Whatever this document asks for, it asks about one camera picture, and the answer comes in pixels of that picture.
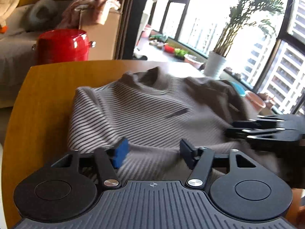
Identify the pink bucket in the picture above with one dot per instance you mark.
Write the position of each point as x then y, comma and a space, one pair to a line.
146, 31

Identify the black and white object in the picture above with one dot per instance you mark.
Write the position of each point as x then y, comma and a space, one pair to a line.
140, 55

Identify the grey sofa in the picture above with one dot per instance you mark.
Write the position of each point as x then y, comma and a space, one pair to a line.
16, 52

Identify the small green plant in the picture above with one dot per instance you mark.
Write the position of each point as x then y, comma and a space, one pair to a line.
159, 38

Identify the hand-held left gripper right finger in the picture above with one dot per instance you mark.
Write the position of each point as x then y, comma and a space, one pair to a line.
188, 155

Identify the blue plastic basin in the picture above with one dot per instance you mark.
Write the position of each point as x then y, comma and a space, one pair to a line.
239, 89

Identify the red glossy bin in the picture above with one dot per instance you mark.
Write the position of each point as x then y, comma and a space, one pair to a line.
62, 46

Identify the white stick vacuum cleaner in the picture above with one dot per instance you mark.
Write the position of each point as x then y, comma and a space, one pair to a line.
149, 9

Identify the pink checked cloth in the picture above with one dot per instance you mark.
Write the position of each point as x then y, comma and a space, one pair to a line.
90, 3

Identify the grey neck pillow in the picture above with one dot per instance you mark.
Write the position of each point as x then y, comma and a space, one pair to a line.
40, 14

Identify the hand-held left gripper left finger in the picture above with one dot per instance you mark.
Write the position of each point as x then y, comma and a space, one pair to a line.
121, 151

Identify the cardboard box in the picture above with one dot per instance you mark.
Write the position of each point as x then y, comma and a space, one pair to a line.
104, 40

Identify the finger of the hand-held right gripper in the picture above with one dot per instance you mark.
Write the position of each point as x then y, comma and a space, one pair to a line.
262, 123
266, 136

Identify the green palm plant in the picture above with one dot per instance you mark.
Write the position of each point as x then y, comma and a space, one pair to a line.
252, 2

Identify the white plant pot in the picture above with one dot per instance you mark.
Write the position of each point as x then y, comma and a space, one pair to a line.
214, 64

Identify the white plush toy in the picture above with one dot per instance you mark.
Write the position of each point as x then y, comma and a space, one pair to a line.
9, 2

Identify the pink plant pot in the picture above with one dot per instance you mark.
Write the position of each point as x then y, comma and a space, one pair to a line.
255, 100

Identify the pink rimmed metal bowl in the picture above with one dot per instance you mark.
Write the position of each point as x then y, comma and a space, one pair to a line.
193, 60

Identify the tray of green seedlings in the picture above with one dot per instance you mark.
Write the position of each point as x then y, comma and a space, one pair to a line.
181, 53

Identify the grey striped sweater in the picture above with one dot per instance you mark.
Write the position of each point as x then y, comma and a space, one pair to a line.
143, 109

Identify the red bowl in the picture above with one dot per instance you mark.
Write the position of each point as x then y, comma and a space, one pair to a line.
169, 49

